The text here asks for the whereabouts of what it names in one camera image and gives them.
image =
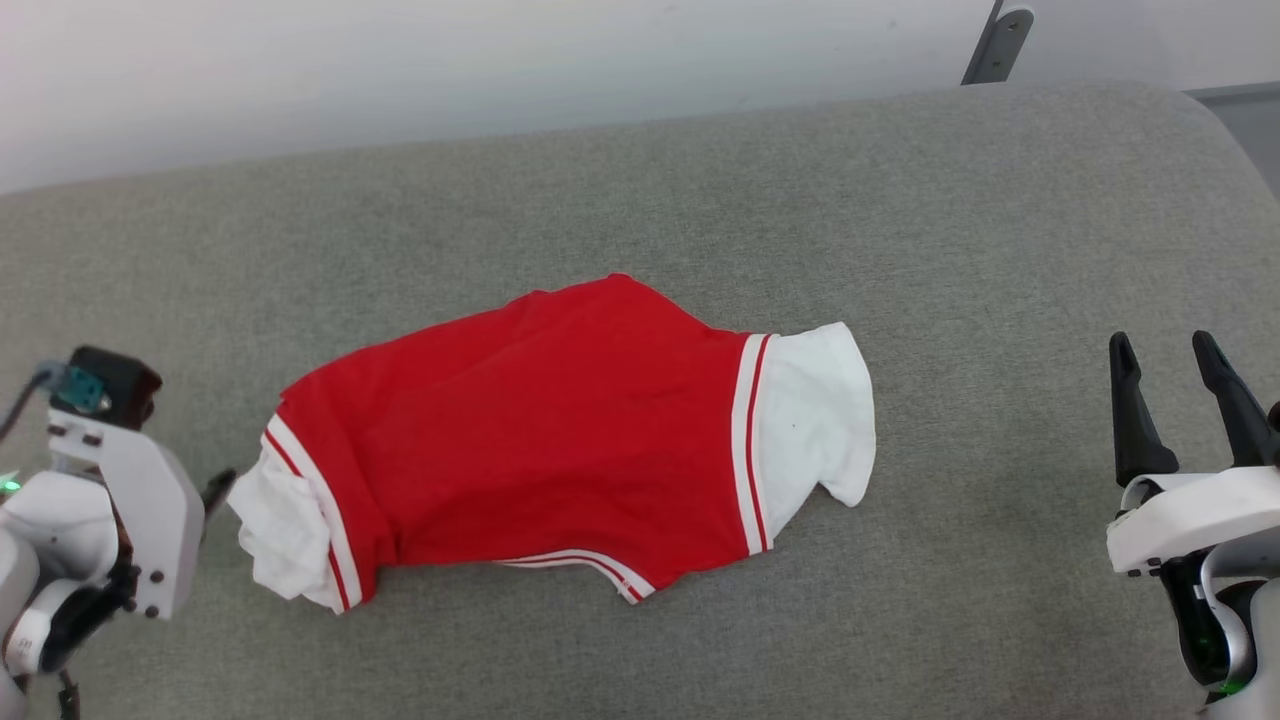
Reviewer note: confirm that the grey metal bar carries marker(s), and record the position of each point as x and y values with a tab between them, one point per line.
995	45

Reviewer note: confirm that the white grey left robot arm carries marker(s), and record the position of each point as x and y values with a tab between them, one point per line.
12	590

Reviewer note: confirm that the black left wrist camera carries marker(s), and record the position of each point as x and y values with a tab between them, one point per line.
120	385

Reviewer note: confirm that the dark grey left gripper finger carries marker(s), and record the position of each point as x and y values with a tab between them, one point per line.
220	492

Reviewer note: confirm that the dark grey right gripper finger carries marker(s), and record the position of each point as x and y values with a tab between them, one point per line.
1140	430
1245	420

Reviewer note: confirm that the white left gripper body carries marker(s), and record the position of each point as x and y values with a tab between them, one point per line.
150	520

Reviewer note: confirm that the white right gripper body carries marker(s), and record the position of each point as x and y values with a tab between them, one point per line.
1190	515

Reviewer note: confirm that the red white basketball jersey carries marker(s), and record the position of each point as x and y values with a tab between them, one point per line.
540	430

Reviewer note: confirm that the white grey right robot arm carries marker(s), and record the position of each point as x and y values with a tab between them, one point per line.
1268	640

